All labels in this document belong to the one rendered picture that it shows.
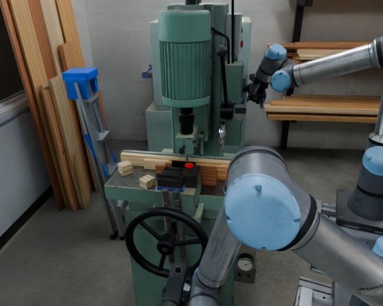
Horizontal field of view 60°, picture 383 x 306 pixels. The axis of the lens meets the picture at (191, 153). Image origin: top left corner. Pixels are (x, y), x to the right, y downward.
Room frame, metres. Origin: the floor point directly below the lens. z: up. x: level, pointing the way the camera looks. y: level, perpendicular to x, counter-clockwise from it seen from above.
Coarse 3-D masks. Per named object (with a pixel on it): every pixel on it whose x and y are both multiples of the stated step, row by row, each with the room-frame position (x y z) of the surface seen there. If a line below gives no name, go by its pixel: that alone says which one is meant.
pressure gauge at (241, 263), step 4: (240, 256) 0.93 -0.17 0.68; (244, 256) 0.92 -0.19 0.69; (248, 256) 0.92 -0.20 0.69; (252, 256) 0.93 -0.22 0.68; (240, 260) 0.91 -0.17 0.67; (244, 260) 0.91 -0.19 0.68; (248, 260) 0.91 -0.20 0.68; (252, 260) 0.91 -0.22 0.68; (240, 264) 0.91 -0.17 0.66; (244, 264) 0.91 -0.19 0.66; (248, 264) 0.91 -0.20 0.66; (252, 264) 0.90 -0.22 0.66; (240, 268) 0.91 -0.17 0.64; (244, 268) 0.91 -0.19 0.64; (248, 268) 0.91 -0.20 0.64; (252, 268) 0.90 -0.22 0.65
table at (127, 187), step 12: (108, 180) 1.12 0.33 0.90; (120, 180) 1.12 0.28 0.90; (132, 180) 1.11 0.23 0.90; (156, 180) 1.11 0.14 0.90; (216, 180) 1.11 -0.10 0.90; (108, 192) 1.08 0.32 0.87; (120, 192) 1.07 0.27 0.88; (132, 192) 1.06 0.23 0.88; (144, 192) 1.05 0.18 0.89; (204, 192) 1.02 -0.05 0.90; (216, 192) 1.02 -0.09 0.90; (204, 204) 1.00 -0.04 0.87; (216, 204) 0.99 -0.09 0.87; (156, 216) 0.94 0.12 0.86
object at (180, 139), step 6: (198, 126) 1.25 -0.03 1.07; (180, 132) 1.19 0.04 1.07; (198, 132) 1.24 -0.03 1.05; (180, 138) 1.14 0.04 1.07; (186, 138) 1.13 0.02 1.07; (192, 138) 1.13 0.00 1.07; (198, 138) 1.24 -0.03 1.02; (180, 144) 1.14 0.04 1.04; (186, 144) 1.13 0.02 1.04; (192, 144) 1.13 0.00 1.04; (186, 150) 1.13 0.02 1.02; (192, 150) 1.13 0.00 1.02
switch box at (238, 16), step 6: (228, 18) 1.42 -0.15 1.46; (234, 18) 1.42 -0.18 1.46; (240, 18) 1.42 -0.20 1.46; (228, 24) 1.42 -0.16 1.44; (234, 24) 1.42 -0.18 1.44; (240, 24) 1.42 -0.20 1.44; (228, 30) 1.42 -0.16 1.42; (234, 30) 1.42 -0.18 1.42; (240, 30) 1.42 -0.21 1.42; (228, 36) 1.42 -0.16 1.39; (234, 36) 1.42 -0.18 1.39; (240, 36) 1.43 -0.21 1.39; (234, 42) 1.42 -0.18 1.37; (240, 42) 1.45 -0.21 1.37; (234, 48) 1.42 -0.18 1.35; (240, 48) 1.47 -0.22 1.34; (234, 54) 1.42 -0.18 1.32
